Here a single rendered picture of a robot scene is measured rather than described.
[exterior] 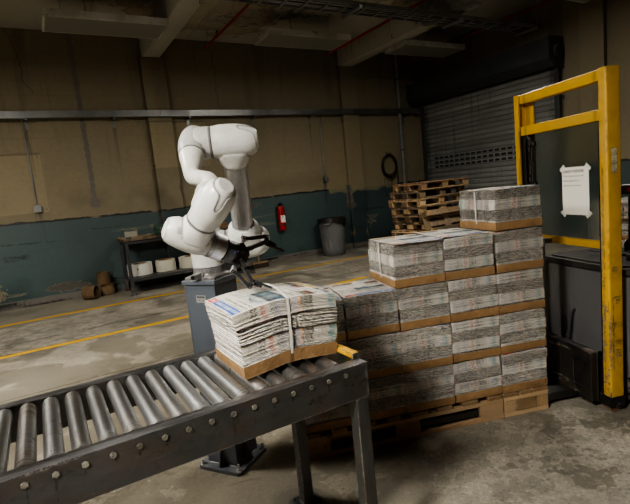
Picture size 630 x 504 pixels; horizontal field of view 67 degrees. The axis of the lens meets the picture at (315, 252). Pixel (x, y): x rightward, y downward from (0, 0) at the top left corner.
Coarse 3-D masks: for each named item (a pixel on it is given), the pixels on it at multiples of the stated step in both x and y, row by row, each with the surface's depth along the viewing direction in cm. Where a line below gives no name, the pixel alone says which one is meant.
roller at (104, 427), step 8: (88, 392) 159; (96, 392) 157; (88, 400) 154; (96, 400) 150; (104, 400) 152; (96, 408) 144; (104, 408) 144; (96, 416) 139; (104, 416) 138; (96, 424) 135; (104, 424) 133; (112, 424) 134; (96, 432) 132; (104, 432) 128; (112, 432) 128
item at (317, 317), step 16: (272, 288) 177; (288, 288) 176; (304, 288) 175; (320, 288) 175; (304, 304) 162; (320, 304) 166; (304, 320) 163; (320, 320) 166; (336, 320) 169; (304, 336) 164; (320, 336) 167; (336, 336) 170
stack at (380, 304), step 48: (336, 288) 265; (384, 288) 252; (432, 288) 251; (480, 288) 258; (384, 336) 248; (432, 336) 253; (480, 336) 261; (384, 384) 251; (432, 384) 257; (480, 384) 264; (336, 432) 248; (432, 432) 260
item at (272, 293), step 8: (256, 288) 182; (264, 288) 179; (272, 296) 163; (280, 296) 162; (288, 296) 161; (296, 296) 160; (280, 304) 158; (280, 312) 158; (296, 312) 161; (280, 320) 158; (296, 320) 161; (288, 328) 160; (296, 328) 162; (288, 336) 161; (296, 336) 162; (288, 344) 161; (296, 344) 162
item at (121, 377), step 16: (208, 352) 186; (144, 368) 175; (160, 368) 175; (80, 384) 165; (96, 384) 164; (144, 384) 172; (192, 384) 181; (32, 400) 155; (16, 416) 153; (64, 416) 160; (16, 432) 153
